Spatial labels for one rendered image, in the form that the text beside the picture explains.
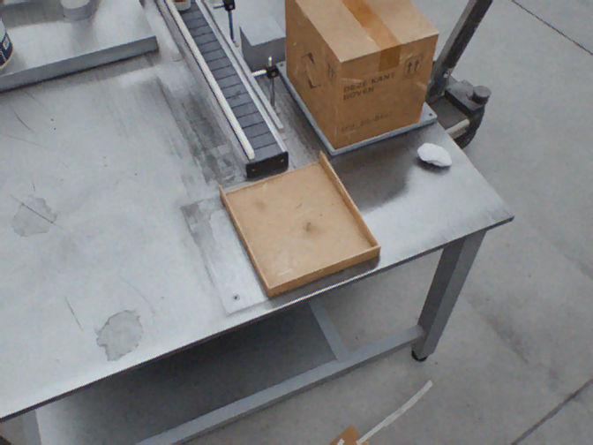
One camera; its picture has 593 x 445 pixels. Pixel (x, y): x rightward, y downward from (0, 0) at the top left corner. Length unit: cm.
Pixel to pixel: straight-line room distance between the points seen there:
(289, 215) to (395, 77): 39
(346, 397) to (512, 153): 132
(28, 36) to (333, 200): 99
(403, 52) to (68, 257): 85
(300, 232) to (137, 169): 44
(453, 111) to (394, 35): 119
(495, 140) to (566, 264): 65
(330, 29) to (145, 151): 54
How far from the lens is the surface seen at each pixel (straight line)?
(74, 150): 162
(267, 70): 153
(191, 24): 184
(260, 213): 140
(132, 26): 187
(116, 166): 155
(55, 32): 191
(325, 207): 141
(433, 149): 152
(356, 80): 137
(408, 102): 151
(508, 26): 347
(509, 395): 219
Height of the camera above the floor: 195
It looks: 54 degrees down
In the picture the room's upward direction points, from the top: straight up
